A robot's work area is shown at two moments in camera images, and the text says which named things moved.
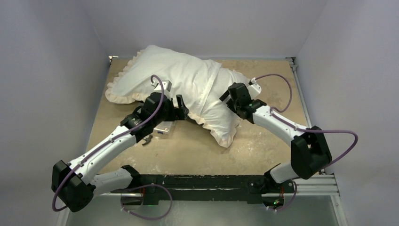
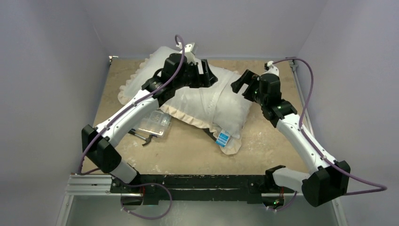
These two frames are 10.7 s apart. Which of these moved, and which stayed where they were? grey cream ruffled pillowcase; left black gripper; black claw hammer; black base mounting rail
Moved: left black gripper; grey cream ruffled pillowcase
Stayed: black base mounting rail; black claw hammer
